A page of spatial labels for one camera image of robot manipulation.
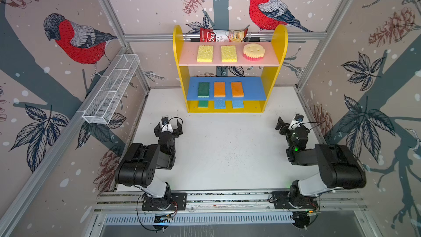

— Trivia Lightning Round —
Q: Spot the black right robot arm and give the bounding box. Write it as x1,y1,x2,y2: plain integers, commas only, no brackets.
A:
273,114,367,208

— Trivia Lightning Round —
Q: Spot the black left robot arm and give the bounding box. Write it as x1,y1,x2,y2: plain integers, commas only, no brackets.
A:
115,117,186,212

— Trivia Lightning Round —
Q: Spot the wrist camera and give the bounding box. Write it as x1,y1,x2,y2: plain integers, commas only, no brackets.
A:
161,116,173,132
288,114,304,129

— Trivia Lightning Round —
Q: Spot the dark green sponge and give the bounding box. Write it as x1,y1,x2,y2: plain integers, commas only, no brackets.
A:
197,82,210,98

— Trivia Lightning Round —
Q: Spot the white wire mesh basket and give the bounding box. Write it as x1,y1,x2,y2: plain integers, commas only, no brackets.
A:
82,54,140,125

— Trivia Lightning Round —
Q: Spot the light green sponge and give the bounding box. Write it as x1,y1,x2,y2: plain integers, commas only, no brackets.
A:
198,101,208,109

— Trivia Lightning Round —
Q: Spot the red cassava chips bag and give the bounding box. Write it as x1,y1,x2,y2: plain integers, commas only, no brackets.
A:
200,28,248,42

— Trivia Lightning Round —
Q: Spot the yellow shelf with coloured boards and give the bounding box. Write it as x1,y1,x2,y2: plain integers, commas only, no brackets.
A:
173,25,288,113

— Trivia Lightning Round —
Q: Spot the pale yellow sponge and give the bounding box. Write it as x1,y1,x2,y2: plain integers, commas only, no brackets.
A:
214,82,226,98

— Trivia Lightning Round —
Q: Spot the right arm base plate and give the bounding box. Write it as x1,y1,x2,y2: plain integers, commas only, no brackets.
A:
268,192,319,210

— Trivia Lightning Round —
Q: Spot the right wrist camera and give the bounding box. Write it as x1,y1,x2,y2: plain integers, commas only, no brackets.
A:
288,114,304,129

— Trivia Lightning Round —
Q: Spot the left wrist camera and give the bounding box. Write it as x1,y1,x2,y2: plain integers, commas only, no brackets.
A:
161,116,173,132

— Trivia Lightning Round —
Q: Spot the blue sponge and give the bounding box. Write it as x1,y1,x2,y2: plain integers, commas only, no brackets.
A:
214,100,226,110
232,101,244,109

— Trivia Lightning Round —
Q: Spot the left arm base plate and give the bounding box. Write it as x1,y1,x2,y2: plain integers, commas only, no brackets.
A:
141,193,187,212

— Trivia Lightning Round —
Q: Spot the black plastic basket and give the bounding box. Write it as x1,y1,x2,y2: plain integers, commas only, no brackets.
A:
190,37,260,42

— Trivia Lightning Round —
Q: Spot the yellow smiley face sponge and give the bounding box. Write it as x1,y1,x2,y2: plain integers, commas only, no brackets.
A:
243,43,266,61

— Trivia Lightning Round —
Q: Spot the orange sponge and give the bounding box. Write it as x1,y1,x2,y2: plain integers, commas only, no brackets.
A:
231,82,244,98

